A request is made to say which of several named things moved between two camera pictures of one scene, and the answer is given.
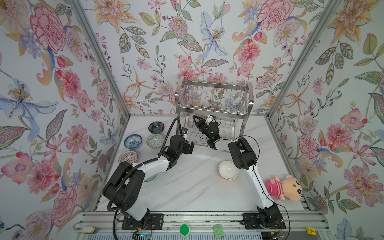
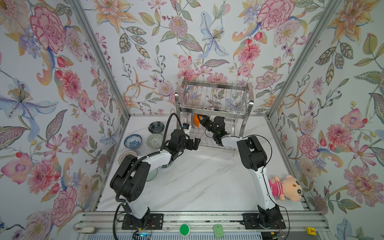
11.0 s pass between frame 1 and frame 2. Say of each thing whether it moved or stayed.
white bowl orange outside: moved
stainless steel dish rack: stayed
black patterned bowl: stayed
